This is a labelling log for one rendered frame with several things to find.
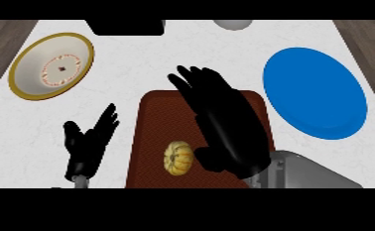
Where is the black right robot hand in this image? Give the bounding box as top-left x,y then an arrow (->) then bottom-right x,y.
166,64 -> 273,180

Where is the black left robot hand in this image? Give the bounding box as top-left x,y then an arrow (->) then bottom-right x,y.
62,102 -> 121,182

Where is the yellow squash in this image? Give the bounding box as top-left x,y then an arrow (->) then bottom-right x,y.
162,140 -> 196,176

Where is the brown rectangular tray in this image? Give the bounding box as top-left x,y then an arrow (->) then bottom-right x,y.
124,89 -> 277,189

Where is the blue plate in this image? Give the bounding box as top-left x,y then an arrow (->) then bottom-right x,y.
262,47 -> 369,141

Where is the gold-rimmed white bowl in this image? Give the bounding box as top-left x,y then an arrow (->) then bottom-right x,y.
7,32 -> 96,102

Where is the grey round object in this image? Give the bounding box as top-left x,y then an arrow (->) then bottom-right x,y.
212,19 -> 255,32

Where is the black appliance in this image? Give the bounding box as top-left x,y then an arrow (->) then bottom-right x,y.
85,19 -> 166,37

